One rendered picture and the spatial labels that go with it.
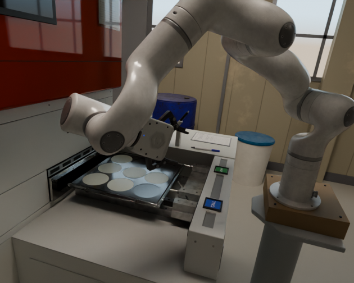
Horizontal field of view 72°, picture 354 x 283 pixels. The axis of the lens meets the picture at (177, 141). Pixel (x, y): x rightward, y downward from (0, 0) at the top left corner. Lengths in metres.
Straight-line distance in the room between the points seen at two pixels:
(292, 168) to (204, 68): 2.59
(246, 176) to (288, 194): 1.95
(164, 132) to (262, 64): 0.35
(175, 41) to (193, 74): 2.90
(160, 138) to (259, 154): 2.30
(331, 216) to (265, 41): 0.69
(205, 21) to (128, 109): 0.26
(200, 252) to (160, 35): 0.54
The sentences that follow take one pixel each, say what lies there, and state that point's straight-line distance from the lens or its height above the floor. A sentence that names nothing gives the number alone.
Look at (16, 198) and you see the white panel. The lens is 0.90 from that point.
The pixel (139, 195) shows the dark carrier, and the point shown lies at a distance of 0.91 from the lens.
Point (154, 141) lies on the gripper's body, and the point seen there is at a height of 1.18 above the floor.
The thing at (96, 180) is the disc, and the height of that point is 0.90.
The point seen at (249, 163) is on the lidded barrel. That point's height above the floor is 0.30.
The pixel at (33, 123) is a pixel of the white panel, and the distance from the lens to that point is 0.88.
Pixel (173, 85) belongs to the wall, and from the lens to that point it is 3.53.
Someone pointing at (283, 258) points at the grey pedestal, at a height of 0.65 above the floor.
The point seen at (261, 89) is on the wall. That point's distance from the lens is 3.37.
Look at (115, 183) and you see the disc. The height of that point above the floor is 0.90.
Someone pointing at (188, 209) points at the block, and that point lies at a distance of 0.87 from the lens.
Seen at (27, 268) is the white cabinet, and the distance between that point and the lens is 1.00.
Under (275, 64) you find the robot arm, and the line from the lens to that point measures 0.77.
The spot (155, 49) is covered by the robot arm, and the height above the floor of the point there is 1.39.
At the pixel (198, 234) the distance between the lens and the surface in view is 0.68.
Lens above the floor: 1.39
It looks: 19 degrees down
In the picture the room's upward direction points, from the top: 5 degrees clockwise
